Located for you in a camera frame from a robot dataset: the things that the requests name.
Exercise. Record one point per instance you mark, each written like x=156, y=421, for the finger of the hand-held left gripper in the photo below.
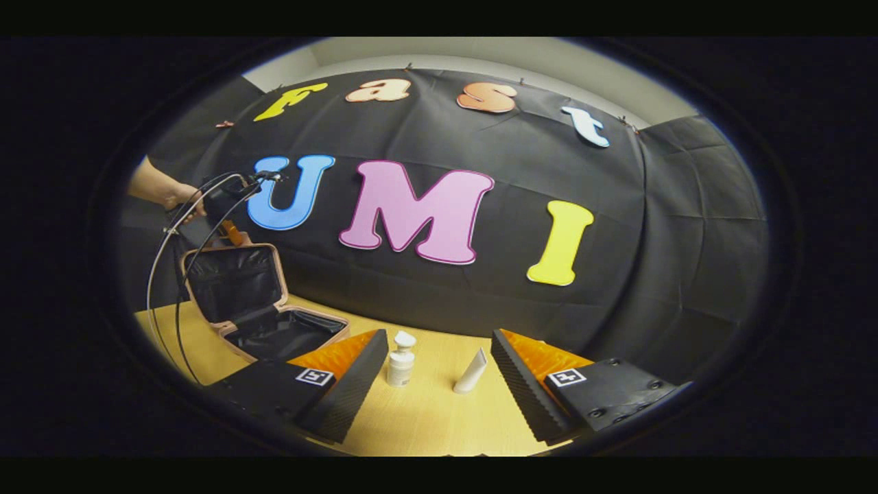
x=234, y=234

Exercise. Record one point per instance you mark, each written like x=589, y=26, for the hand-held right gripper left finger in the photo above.
x=346, y=391

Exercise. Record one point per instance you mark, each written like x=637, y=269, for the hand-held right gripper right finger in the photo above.
x=525, y=391

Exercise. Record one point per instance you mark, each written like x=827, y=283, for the pink suitcase with black lining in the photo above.
x=233, y=281

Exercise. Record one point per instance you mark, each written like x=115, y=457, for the white squeeze tube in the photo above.
x=470, y=376

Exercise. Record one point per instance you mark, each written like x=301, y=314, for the white pump bottle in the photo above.
x=400, y=367

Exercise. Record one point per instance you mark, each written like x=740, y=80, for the black backdrop cloth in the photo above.
x=480, y=309

